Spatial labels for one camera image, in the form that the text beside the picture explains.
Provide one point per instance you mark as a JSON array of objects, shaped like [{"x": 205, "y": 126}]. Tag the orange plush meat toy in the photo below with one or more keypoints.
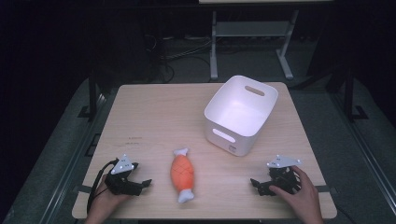
[{"x": 182, "y": 175}]

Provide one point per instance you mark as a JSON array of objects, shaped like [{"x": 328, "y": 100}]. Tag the black frame post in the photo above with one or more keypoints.
[
  {"x": 350, "y": 96},
  {"x": 92, "y": 93}
]

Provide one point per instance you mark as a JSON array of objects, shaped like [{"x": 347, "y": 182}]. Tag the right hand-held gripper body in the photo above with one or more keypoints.
[{"x": 284, "y": 177}]

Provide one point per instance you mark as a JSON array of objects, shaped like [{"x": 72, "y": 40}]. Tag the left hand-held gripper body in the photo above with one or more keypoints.
[{"x": 120, "y": 182}]

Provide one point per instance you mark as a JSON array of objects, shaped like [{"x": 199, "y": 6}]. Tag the grey metal floor rail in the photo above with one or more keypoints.
[
  {"x": 367, "y": 155},
  {"x": 73, "y": 155}
]

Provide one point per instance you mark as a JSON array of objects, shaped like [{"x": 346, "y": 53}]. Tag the person's left hand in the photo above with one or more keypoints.
[{"x": 104, "y": 202}]

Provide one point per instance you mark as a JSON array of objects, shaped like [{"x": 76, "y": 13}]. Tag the white metal stand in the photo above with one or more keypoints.
[{"x": 249, "y": 29}]

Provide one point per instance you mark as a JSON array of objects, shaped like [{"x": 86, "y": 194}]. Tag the white plastic basket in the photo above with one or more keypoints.
[{"x": 239, "y": 116}]

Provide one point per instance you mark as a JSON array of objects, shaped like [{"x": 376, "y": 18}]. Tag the person's right hand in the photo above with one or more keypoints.
[{"x": 302, "y": 194}]

